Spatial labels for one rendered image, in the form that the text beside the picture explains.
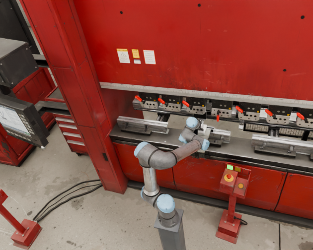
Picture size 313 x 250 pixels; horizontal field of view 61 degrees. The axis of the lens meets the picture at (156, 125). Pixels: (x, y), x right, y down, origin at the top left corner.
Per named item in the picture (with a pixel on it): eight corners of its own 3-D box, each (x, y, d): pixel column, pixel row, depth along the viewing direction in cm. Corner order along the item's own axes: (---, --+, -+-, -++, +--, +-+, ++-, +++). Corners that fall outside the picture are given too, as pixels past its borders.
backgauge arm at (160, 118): (153, 135, 266) (151, 124, 257) (171, 96, 309) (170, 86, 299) (161, 136, 263) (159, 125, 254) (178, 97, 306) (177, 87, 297)
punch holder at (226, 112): (211, 115, 211) (211, 99, 200) (213, 109, 216) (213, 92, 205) (230, 118, 206) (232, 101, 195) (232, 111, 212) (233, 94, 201)
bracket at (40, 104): (26, 122, 241) (22, 116, 237) (42, 105, 258) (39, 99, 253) (62, 128, 228) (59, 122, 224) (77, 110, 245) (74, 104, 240)
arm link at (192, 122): (183, 125, 188) (188, 114, 188) (186, 126, 198) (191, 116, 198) (193, 130, 185) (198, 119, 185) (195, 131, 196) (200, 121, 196)
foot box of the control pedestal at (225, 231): (214, 236, 258) (215, 230, 250) (222, 214, 274) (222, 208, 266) (235, 244, 250) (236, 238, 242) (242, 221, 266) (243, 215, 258)
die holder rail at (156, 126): (118, 127, 261) (116, 119, 255) (121, 123, 265) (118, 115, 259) (167, 134, 245) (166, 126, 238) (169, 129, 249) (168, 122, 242)
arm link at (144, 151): (154, 212, 188) (148, 156, 154) (139, 200, 197) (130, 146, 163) (166, 201, 195) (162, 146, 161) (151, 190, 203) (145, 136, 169)
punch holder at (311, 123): (295, 125, 191) (300, 107, 180) (295, 118, 197) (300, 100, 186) (319, 128, 187) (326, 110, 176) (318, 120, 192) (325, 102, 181)
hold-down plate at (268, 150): (254, 152, 217) (254, 150, 215) (254, 147, 220) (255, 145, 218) (295, 158, 207) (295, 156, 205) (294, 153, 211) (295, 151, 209)
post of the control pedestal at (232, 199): (226, 221, 255) (229, 189, 219) (228, 216, 259) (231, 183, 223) (232, 223, 253) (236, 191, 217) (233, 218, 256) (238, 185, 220)
